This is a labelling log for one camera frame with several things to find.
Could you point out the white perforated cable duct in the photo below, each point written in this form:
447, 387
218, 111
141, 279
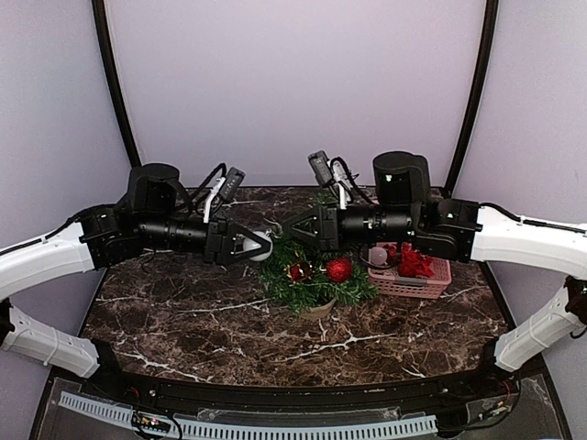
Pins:
151, 425

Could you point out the red drum ornament gold trim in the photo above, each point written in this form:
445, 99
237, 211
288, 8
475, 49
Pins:
299, 271

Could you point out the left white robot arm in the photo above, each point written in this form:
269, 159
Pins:
46, 258

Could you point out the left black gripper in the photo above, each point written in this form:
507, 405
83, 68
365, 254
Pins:
225, 231

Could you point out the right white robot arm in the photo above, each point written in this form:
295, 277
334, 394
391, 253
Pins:
537, 245

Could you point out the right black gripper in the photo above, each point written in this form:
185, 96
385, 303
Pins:
329, 232

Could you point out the right black frame pole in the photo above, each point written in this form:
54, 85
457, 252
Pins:
475, 95

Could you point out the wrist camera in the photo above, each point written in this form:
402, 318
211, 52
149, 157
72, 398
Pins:
330, 175
222, 192

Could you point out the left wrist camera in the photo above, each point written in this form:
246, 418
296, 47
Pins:
222, 192

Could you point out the left black frame pole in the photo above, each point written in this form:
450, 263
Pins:
108, 57

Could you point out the small green christmas tree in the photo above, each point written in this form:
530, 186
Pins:
301, 297

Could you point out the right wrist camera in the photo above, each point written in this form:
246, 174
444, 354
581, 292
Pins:
330, 175

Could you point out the pink plastic basket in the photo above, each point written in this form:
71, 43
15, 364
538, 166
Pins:
388, 282

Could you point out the white ball ornament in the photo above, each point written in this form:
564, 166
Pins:
378, 256
261, 246

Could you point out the black frame pole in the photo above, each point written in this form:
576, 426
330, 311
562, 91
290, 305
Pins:
108, 57
475, 95

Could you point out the red ball ornament cluster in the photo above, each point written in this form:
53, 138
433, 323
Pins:
408, 262

